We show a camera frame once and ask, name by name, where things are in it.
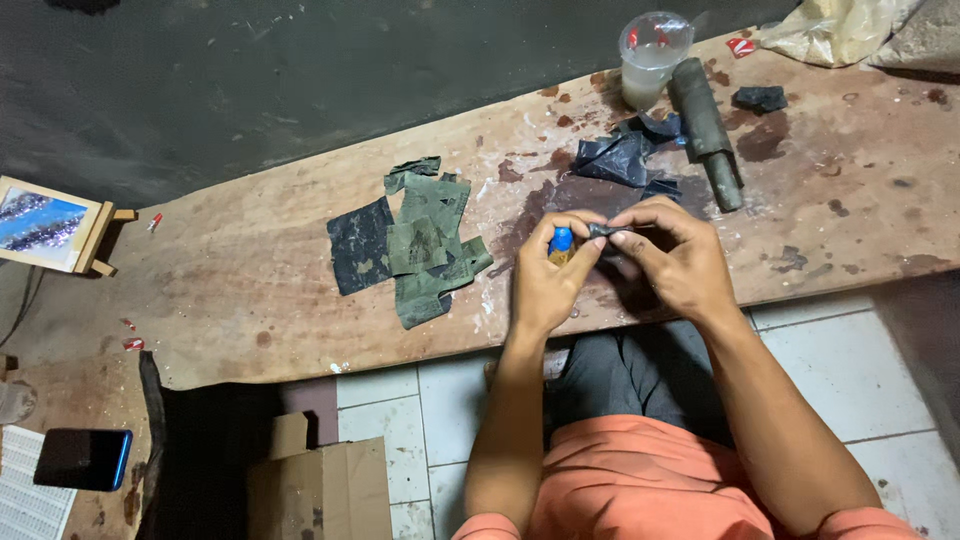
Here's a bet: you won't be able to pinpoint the person's left hand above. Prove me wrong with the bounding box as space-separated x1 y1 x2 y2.
509 209 611 340

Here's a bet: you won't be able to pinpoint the person's right hand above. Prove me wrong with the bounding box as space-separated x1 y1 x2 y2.
604 195 741 327

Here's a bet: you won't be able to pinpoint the blue and wooden small piece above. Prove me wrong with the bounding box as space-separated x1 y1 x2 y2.
547 227 578 266

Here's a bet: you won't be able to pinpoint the person's dark grey trousers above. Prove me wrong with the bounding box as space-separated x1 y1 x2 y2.
545 321 736 450

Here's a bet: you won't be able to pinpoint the notched green sandpaper sheet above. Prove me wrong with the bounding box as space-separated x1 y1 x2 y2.
393 235 495 332

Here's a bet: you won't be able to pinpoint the crumpled dark blue sandpaper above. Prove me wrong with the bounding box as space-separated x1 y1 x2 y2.
573 111 685 203

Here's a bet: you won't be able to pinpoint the folded green sandpaper square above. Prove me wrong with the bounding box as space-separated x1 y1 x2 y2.
385 215 452 278

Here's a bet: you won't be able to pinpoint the large green sandpaper sheet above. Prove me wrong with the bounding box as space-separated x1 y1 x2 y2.
393 171 473 261

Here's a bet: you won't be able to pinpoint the grey cylindrical sanding tool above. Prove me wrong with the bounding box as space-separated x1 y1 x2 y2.
666 57 746 214

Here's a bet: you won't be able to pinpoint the small torn green sandpaper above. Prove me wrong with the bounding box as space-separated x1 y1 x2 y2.
383 155 443 197

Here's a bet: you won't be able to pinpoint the black lump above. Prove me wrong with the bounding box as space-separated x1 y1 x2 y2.
732 84 789 116

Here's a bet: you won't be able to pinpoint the black sandpaper sheet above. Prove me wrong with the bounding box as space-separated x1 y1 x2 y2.
326 195 397 297

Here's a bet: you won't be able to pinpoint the clear plastic cup with water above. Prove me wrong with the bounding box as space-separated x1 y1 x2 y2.
618 10 696 113

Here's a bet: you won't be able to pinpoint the person's orange shirt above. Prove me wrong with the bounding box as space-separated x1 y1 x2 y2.
450 414 925 540

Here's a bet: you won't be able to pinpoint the clear plastic bag of powder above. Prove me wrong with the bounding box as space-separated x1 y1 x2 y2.
759 0 925 69

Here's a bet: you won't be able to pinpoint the brown cardboard box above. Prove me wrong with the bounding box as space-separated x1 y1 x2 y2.
246 411 394 540

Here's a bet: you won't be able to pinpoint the beige sack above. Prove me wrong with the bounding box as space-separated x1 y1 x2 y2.
868 0 960 75

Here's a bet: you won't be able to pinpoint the blue smartphone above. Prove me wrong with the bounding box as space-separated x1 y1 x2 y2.
33 427 135 494

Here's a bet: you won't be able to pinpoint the small painting on wooden easel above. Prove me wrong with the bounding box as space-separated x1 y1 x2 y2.
0 174 141 279

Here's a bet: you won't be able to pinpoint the grey round object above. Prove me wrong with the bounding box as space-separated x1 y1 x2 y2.
0 378 39 426

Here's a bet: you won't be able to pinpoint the white ribbed pad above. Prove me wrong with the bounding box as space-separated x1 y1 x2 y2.
0 424 78 540

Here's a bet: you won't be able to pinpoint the black cable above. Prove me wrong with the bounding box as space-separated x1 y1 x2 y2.
0 265 47 348

